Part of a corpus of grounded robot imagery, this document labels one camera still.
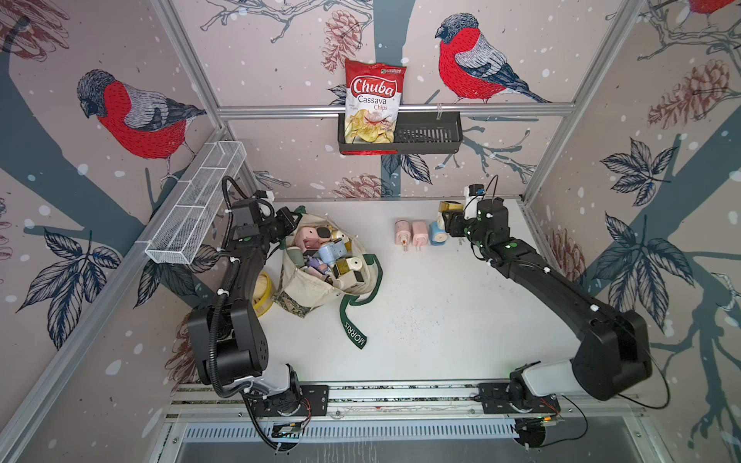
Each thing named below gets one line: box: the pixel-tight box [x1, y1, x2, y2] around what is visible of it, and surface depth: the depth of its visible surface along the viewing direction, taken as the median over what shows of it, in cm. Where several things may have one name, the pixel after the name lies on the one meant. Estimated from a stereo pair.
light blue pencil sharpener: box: [318, 237, 348, 267], surface depth 94 cm
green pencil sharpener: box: [286, 245, 306, 269], surface depth 85 cm
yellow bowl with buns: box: [252, 270, 275, 318], surface depth 91 cm
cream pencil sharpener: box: [332, 256, 366, 291], surface depth 90 cm
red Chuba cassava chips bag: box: [341, 57, 407, 156], surface depth 86 cm
